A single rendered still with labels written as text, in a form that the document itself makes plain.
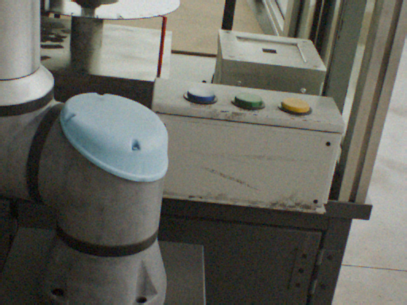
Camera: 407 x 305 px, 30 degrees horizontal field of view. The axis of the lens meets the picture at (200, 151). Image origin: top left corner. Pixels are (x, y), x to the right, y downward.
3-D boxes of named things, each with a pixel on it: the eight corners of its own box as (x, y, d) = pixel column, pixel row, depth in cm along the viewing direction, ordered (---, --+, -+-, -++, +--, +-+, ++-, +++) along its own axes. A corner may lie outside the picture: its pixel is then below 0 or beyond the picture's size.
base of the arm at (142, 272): (163, 336, 83) (173, 261, 79) (26, 323, 82) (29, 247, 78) (166, 260, 97) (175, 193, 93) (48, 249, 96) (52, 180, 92)
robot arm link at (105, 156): (137, 258, 79) (149, 142, 73) (23, 225, 82) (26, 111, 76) (175, 209, 89) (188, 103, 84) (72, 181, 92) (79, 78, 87)
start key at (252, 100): (259, 106, 112) (261, 94, 112) (261, 116, 109) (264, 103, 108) (232, 103, 112) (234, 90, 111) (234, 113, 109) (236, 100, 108)
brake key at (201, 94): (212, 101, 112) (215, 88, 111) (213, 110, 108) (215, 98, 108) (186, 98, 112) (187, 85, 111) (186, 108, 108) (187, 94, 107)
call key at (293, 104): (304, 111, 113) (308, 98, 112) (308, 121, 109) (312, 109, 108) (279, 108, 113) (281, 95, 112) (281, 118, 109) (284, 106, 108)
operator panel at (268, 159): (315, 181, 124) (333, 97, 117) (326, 214, 114) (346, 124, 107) (145, 164, 122) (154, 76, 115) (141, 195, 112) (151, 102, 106)
